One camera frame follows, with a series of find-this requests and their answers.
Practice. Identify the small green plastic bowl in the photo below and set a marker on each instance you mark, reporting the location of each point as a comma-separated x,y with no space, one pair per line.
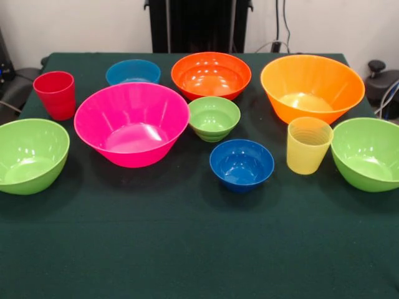
213,115

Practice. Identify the yellow plastic cup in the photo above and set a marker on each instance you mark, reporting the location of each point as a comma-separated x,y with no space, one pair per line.
307,152

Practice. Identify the black computer tower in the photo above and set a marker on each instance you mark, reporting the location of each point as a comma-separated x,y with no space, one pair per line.
4,62

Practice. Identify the dark blue plastic bowl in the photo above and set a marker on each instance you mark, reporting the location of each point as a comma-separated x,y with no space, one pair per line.
241,165

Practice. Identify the large pink plastic bowl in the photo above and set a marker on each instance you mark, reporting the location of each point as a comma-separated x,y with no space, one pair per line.
131,124

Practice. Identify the red-orange plastic bowl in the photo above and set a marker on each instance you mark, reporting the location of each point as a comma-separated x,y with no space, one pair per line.
212,74

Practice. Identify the light blue plastic bowl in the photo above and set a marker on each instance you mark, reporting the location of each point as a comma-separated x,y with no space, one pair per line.
132,71

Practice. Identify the dark green tablecloth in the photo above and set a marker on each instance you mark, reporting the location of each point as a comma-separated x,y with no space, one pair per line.
124,249

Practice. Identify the black power adapter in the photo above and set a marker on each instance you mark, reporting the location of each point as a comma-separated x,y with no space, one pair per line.
275,46

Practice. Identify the large orange plastic bowl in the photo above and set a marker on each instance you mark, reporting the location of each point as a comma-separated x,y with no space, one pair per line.
311,84

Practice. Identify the red plastic cup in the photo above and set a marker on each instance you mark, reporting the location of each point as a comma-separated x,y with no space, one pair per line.
56,96

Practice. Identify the large green plastic bowl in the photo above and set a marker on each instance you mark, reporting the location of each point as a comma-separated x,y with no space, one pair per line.
368,155
31,155

